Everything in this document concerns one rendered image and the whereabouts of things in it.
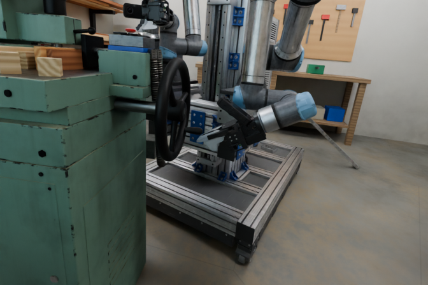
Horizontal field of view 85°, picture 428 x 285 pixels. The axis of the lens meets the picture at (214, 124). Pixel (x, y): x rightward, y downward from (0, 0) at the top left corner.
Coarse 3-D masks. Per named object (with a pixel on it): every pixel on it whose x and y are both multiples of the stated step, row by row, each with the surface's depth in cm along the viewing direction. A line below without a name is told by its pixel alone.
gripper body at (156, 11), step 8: (160, 0) 80; (144, 8) 80; (152, 8) 80; (160, 8) 80; (168, 8) 84; (144, 16) 82; (152, 16) 81; (160, 16) 80; (168, 16) 85; (160, 24) 91
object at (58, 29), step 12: (24, 24) 62; (36, 24) 61; (48, 24) 61; (60, 24) 60; (72, 24) 63; (24, 36) 62; (36, 36) 62; (48, 36) 62; (60, 36) 61; (72, 36) 63
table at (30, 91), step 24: (24, 72) 50; (72, 72) 58; (96, 72) 62; (0, 96) 44; (24, 96) 43; (48, 96) 43; (72, 96) 49; (96, 96) 58; (120, 96) 63; (144, 96) 63
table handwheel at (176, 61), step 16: (176, 64) 58; (160, 80) 54; (160, 96) 53; (144, 112) 67; (160, 112) 52; (176, 112) 64; (160, 128) 53; (176, 128) 67; (160, 144) 56; (176, 144) 72
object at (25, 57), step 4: (20, 52) 55; (24, 52) 55; (28, 52) 55; (32, 52) 57; (20, 56) 55; (24, 56) 55; (28, 56) 56; (32, 56) 57; (20, 60) 55; (24, 60) 55; (28, 60) 56; (32, 60) 57; (20, 64) 56; (24, 64) 56; (28, 64) 56; (32, 64) 57; (24, 68) 56; (28, 68) 56; (32, 68) 57
